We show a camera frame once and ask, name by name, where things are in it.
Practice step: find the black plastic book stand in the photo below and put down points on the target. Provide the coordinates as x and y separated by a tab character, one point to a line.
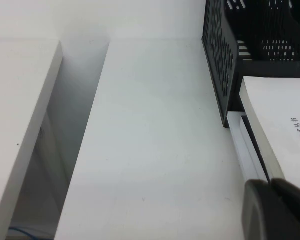
220	50

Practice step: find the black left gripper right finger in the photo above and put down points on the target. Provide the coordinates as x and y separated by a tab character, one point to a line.
297	215

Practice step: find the white car suspension book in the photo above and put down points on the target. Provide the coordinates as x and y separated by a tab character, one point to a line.
277	112

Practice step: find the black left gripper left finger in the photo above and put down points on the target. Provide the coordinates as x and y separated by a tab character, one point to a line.
260	215

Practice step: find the white book with purple stripe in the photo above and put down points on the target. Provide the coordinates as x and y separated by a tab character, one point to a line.
240	145

